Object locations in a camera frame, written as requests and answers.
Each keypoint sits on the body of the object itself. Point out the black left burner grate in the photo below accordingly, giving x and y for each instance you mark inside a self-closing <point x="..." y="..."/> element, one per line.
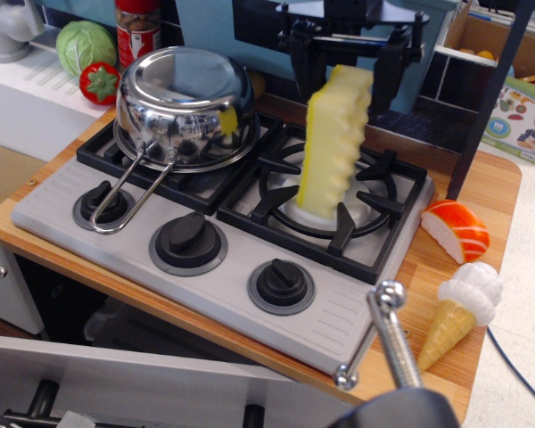
<point x="201" y="191"/>

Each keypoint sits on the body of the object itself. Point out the grey toy faucet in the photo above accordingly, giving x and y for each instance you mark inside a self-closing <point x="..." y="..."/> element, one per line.
<point x="19" y="25"/>

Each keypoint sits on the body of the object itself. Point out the toy red tomato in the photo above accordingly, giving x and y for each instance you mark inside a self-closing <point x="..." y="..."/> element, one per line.
<point x="99" y="83"/>

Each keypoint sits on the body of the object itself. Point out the wooden counter top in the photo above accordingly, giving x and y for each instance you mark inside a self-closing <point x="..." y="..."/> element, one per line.
<point x="490" y="189"/>

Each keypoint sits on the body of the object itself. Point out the black right stove knob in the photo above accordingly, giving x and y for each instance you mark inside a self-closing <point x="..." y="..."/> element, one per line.
<point x="281" y="288"/>

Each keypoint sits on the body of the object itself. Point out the toy ice cream cone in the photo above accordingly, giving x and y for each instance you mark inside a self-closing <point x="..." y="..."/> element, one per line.
<point x="459" y="312"/>

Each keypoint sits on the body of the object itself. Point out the black right burner grate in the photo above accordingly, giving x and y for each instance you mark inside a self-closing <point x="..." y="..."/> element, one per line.
<point x="369" y="234"/>

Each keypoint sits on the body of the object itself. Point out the yellow wavy sponge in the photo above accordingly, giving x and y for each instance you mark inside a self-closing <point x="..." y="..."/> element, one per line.
<point x="337" y="115"/>

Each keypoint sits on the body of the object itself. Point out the grey toy stove top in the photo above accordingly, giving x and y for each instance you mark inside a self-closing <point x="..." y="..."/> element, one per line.
<point x="232" y="245"/>

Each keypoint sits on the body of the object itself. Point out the red labelled spice jar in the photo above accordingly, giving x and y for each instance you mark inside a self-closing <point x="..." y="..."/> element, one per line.
<point x="138" y="28"/>

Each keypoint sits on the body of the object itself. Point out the toy food package box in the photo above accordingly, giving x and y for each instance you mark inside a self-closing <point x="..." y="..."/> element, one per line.
<point x="511" y="126"/>

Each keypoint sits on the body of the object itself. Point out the toy green cabbage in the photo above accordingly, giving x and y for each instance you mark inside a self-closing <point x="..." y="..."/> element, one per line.
<point x="83" y="43"/>

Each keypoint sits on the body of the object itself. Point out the black vertical post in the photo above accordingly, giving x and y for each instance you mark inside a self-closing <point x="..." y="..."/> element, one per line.
<point x="522" y="17"/>

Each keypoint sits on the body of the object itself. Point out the chrome towel rail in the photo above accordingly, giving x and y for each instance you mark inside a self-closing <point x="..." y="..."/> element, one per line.
<point x="384" y="302"/>

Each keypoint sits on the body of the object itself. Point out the upside-down steel pot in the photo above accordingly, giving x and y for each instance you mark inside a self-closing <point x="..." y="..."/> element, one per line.
<point x="180" y="110"/>

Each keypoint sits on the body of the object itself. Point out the blue toy microwave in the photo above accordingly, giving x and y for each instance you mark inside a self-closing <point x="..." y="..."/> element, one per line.
<point x="247" y="31"/>

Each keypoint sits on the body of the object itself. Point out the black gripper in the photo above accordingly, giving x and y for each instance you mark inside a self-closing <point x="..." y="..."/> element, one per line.
<point x="391" y="34"/>

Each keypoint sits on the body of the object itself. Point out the black middle stove knob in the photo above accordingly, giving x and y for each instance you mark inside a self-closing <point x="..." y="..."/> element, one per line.
<point x="190" y="245"/>

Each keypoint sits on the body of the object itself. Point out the toy salmon sushi piece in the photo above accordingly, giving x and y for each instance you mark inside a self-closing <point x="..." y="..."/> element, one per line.
<point x="457" y="229"/>

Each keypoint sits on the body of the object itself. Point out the black burner grate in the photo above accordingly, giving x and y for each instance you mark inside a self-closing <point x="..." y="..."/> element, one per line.
<point x="369" y="234"/>
<point x="201" y="191"/>

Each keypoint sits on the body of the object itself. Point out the grey oven door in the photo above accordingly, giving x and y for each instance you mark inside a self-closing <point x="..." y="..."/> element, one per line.
<point x="140" y="389"/>

